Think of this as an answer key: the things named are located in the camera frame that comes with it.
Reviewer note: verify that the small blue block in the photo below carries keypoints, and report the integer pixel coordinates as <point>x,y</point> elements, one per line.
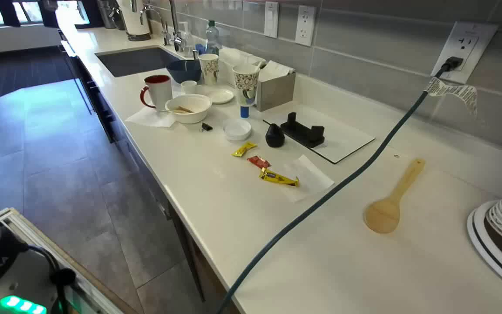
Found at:
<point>245,110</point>

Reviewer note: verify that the small white cup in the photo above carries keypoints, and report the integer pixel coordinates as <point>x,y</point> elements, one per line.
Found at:
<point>189,86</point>

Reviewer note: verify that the red sachet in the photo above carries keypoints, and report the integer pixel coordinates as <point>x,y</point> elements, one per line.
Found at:
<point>259,161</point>

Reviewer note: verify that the short yellow sachet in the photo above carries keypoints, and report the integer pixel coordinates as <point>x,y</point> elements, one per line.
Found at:
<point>245,148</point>

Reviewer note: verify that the small white dish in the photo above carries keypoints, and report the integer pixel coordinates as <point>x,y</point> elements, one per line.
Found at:
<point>238,129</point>

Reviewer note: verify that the black round knob object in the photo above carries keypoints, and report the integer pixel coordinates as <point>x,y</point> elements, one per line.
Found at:
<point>274,136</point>

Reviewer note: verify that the long yellow sachet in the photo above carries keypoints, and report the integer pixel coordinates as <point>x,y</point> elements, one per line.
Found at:
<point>279,178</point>

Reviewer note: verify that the black clamp holder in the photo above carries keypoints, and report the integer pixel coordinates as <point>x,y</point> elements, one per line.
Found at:
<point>304,133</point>

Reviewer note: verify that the clear plastic wrapper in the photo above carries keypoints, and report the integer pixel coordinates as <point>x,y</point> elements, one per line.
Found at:
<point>316,175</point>

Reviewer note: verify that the white flat plate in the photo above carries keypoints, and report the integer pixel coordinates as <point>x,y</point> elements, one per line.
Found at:
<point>218,94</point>

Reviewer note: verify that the cardboard box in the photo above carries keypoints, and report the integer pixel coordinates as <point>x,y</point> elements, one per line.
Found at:
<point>276,91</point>

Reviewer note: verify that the white cereal bowl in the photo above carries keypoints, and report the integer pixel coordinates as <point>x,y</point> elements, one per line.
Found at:
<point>196,107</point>

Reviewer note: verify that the white paper towel pile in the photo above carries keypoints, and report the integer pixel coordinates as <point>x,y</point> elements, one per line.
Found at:
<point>236,58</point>

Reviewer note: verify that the white mug with red inside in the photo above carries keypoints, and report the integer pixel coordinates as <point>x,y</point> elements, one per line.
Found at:
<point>161,93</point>

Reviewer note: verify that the white paper napkin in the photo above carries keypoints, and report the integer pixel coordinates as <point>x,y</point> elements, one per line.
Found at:
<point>147,119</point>

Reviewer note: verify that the blue sponge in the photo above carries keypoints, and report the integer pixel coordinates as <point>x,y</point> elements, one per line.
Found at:
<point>201,47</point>

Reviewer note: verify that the clear soap dispenser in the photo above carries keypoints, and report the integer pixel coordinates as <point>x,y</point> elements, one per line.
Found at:
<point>184,37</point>

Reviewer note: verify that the wooden spoon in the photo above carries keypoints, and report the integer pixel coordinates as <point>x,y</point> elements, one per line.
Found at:
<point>384,215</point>

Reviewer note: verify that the dark kitchen sink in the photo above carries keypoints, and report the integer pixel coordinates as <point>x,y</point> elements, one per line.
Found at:
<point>135,61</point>

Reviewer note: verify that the metal sink faucet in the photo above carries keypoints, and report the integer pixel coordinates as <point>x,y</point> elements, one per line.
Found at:
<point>173,26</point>

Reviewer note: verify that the white kettle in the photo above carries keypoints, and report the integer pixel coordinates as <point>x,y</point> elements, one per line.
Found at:
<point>137,18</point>

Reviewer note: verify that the clear tape strip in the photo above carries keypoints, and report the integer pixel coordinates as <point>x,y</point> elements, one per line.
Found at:
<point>457,91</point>

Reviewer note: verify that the black power plug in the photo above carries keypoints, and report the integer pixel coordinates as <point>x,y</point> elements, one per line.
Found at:
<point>450,63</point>

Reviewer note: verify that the white wall switch plate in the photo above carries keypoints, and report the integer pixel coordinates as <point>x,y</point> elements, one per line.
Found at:
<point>271,18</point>

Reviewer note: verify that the white double wall outlet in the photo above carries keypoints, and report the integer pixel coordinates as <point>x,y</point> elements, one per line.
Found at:
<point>304,25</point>

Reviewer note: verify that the large white wall outlet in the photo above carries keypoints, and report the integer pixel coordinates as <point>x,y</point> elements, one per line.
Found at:
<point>473,35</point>

